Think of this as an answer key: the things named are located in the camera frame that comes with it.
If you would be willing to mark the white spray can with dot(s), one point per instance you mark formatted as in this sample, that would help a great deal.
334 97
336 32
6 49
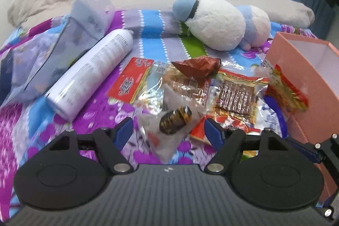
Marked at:
87 72

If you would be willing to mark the clear packet dark round snack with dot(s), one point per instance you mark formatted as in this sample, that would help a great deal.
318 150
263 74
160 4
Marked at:
172 120

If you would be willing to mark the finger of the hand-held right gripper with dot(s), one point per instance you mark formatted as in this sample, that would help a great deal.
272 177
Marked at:
304 149
328 211

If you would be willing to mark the blue white snack packet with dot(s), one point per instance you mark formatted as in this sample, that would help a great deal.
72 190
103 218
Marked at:
272 116

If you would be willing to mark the clear bluish plastic bag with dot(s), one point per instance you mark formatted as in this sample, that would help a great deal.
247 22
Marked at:
87 9

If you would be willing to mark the clear packet brown snack block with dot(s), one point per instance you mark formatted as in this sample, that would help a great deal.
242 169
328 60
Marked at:
182 80

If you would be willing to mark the pink cardboard box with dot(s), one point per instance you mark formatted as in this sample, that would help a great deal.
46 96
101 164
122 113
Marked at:
299 56

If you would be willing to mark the white and blue plush toy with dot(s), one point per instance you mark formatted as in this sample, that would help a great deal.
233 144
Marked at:
217 24

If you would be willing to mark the clear packet brown snack sticks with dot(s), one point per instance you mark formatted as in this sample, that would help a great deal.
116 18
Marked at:
235 99

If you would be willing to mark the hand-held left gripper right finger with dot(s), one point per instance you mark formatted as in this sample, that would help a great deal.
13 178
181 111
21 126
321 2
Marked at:
214 133

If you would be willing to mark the dark red foil wrapper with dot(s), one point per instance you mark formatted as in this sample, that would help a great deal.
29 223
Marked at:
198 65

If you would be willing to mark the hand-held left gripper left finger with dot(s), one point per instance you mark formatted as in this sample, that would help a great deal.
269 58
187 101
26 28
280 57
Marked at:
124 131

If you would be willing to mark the colourful floral bed sheet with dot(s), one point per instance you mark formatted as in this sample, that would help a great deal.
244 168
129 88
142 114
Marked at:
159 38

